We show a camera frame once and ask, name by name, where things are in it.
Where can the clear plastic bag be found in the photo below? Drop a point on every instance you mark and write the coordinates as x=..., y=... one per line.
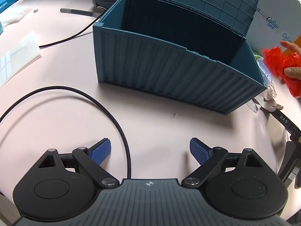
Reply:
x=21, y=49

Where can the blue foam board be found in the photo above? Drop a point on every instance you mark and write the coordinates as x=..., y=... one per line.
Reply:
x=270, y=21

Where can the pink desktop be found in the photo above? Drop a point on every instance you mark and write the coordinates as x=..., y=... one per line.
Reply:
x=152, y=122

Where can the blue lidded storage box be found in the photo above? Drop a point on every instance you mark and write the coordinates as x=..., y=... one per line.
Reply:
x=164, y=70

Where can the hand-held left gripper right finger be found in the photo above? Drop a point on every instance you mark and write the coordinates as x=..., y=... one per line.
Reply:
x=198, y=151

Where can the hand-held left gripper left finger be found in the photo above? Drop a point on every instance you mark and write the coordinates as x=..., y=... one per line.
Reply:
x=101, y=150

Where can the clear blue packet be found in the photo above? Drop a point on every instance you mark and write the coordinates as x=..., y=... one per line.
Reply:
x=265, y=75

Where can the grey pen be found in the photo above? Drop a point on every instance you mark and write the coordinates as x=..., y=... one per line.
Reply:
x=77, y=11

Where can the dark blue bowl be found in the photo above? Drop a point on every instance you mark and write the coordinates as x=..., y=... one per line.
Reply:
x=101, y=2

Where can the person's right hand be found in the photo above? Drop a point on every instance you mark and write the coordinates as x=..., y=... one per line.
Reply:
x=292, y=71

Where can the white cloth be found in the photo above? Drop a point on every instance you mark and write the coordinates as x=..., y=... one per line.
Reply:
x=268, y=101

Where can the white plastic bag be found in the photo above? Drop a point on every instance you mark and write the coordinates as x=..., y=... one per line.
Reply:
x=14, y=14

